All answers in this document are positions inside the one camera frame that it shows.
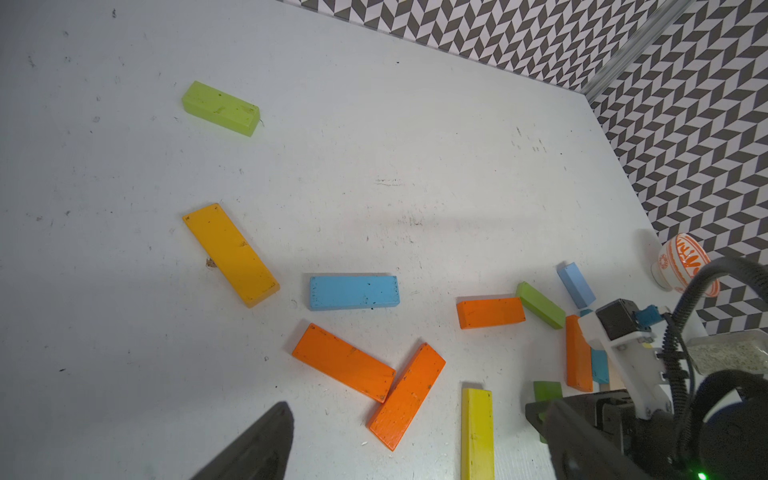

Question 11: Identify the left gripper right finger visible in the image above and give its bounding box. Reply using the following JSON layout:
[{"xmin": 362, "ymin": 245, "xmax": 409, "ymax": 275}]
[{"xmin": 525, "ymin": 398, "xmax": 650, "ymax": 479}]

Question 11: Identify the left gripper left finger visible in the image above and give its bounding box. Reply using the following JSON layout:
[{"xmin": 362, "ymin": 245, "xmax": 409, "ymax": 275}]
[{"xmin": 192, "ymin": 401, "xmax": 294, "ymax": 480}]

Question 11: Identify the teal block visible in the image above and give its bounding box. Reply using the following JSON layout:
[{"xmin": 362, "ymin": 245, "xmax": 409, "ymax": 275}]
[{"xmin": 591, "ymin": 347, "xmax": 610, "ymax": 385}]

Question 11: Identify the orange block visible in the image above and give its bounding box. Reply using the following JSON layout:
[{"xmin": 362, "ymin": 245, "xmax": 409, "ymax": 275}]
[
  {"xmin": 457, "ymin": 298, "xmax": 526, "ymax": 329},
  {"xmin": 367, "ymin": 342, "xmax": 446, "ymax": 451},
  {"xmin": 566, "ymin": 315, "xmax": 593, "ymax": 392},
  {"xmin": 292, "ymin": 324, "xmax": 395, "ymax": 403}
]

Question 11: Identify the light green block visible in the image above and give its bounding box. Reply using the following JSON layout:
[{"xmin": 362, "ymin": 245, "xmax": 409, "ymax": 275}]
[{"xmin": 516, "ymin": 282, "xmax": 566, "ymax": 330}]

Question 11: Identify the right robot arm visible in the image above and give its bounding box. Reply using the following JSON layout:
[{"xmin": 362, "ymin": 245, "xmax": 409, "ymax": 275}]
[{"xmin": 625, "ymin": 370, "xmax": 767, "ymax": 479}]

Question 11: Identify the tan wooden block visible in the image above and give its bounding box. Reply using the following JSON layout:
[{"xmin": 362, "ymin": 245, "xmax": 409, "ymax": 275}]
[{"xmin": 607, "ymin": 359, "xmax": 625, "ymax": 391}]

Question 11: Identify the yellow block centre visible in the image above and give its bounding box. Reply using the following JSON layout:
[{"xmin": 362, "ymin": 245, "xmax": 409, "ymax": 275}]
[{"xmin": 461, "ymin": 388, "xmax": 495, "ymax": 480}]

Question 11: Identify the yellow-orange block upper left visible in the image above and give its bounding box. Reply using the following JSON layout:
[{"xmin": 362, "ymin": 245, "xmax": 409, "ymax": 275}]
[{"xmin": 183, "ymin": 203, "xmax": 280, "ymax": 308}]

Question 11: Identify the sky blue block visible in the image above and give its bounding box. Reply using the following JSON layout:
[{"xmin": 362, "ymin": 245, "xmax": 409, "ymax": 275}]
[{"xmin": 309, "ymin": 275, "xmax": 400, "ymax": 311}]

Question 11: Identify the pale blue block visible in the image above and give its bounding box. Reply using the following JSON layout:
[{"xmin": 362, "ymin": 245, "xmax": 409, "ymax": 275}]
[{"xmin": 556, "ymin": 262, "xmax": 596, "ymax": 309}]

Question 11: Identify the orange patterned cup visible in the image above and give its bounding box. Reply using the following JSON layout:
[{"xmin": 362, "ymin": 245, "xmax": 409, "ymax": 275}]
[{"xmin": 650, "ymin": 233, "xmax": 711, "ymax": 294}]

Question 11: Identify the lime green block far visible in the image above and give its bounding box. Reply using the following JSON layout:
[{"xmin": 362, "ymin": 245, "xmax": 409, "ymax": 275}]
[{"xmin": 182, "ymin": 81, "xmax": 261, "ymax": 137}]

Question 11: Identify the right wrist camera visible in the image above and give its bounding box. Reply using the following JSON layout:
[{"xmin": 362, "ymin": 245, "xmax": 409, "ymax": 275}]
[{"xmin": 579, "ymin": 299, "xmax": 707, "ymax": 421}]

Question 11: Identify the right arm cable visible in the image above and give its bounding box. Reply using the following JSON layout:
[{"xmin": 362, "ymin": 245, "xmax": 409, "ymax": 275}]
[{"xmin": 659, "ymin": 256, "xmax": 768, "ymax": 421}]

